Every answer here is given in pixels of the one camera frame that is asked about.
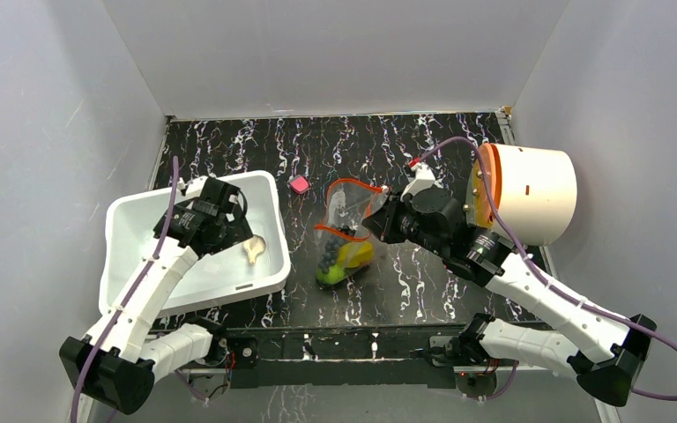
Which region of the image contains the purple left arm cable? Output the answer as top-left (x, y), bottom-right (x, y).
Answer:
top-left (70, 155), bottom-right (181, 423)

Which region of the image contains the small pink cube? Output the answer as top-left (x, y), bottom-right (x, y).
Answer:
top-left (288, 174), bottom-right (310, 195)

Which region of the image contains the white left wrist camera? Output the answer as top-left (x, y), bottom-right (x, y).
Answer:
top-left (175, 176), bottom-right (209, 198)

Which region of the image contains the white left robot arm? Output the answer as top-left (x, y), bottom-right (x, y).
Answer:
top-left (59, 177), bottom-right (252, 421)

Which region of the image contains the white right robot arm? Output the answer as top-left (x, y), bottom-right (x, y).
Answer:
top-left (361, 187), bottom-right (656, 407)

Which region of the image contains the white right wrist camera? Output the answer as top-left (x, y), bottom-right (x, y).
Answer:
top-left (400, 159), bottom-right (442, 201)

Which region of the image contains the white plastic bin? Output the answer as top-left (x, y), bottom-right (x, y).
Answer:
top-left (98, 170), bottom-right (291, 317)

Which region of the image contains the black grape bunch toy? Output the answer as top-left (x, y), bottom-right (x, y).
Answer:
top-left (317, 226), bottom-right (356, 269)

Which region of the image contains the white orange cylinder container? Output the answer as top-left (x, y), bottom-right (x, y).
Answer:
top-left (465, 143), bottom-right (577, 247)

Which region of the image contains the yellow starfruit toy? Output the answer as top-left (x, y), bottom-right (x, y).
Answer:
top-left (336, 241), bottom-right (375, 269)

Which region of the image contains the clear orange zip bag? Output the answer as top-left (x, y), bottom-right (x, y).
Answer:
top-left (314, 178), bottom-right (387, 288)

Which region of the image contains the green pear toy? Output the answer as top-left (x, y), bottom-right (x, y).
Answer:
top-left (316, 265), bottom-right (347, 287)

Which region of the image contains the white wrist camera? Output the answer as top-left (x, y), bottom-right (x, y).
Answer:
top-left (175, 176), bottom-right (209, 198)
top-left (400, 159), bottom-right (442, 201)

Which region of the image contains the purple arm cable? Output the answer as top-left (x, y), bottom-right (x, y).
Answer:
top-left (70, 155), bottom-right (181, 423)
top-left (411, 136), bottom-right (677, 403)

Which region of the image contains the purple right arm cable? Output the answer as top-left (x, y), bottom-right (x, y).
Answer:
top-left (411, 136), bottom-right (677, 403)

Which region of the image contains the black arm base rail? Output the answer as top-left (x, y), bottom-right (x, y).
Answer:
top-left (81, 317), bottom-right (555, 391)

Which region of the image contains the beige mushroom toy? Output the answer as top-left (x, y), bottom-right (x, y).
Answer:
top-left (242, 234), bottom-right (267, 265)

